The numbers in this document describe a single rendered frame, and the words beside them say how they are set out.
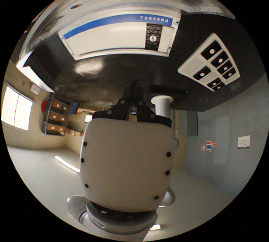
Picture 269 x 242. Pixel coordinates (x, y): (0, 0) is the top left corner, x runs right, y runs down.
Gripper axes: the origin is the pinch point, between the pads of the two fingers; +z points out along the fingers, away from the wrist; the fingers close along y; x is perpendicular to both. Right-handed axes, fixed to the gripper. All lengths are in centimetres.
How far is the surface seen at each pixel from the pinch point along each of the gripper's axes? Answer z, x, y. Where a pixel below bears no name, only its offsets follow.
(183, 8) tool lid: 12.9, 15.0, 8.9
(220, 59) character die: 21.9, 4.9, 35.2
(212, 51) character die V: 21.7, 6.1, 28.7
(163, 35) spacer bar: 21.0, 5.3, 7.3
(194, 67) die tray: 25.3, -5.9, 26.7
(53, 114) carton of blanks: 32, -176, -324
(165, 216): -142, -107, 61
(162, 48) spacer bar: 22.0, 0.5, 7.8
